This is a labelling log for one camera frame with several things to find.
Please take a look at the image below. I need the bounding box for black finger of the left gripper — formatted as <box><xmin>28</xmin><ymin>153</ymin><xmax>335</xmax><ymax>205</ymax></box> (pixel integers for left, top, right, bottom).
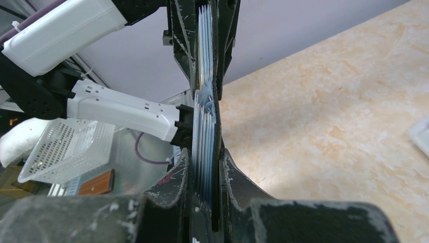
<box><xmin>217</xmin><ymin>0</ymin><xmax>240</xmax><ymax>100</ymax></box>
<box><xmin>163</xmin><ymin>1</ymin><xmax>198</xmax><ymax>92</ymax></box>

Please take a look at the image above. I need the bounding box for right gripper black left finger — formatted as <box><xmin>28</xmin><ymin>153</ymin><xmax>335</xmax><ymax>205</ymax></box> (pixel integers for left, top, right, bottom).
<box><xmin>1</xmin><ymin>149</ymin><xmax>189</xmax><ymax>242</ymax></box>

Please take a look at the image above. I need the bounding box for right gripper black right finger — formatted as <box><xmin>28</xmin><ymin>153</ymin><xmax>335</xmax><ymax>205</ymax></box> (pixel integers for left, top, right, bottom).
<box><xmin>221</xmin><ymin>150</ymin><xmax>399</xmax><ymax>242</ymax></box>

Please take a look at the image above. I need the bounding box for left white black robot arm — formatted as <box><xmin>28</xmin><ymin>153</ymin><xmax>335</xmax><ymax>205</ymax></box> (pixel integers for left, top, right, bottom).
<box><xmin>1</xmin><ymin>0</ymin><xmax>240</xmax><ymax>148</ymax></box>

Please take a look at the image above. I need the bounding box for white perforated plastic basket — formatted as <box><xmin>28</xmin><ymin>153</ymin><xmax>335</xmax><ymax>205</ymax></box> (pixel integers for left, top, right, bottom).
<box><xmin>17</xmin><ymin>118</ymin><xmax>116</xmax><ymax>184</ymax></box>

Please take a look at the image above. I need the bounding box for white plastic bin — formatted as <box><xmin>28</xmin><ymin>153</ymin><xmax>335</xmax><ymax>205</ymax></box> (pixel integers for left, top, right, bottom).
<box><xmin>407</xmin><ymin>115</ymin><xmax>428</xmax><ymax>157</ymax></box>

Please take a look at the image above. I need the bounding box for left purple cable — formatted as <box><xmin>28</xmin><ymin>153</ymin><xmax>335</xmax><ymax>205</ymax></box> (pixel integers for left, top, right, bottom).
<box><xmin>134</xmin><ymin>131</ymin><xmax>173</xmax><ymax>166</ymax></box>

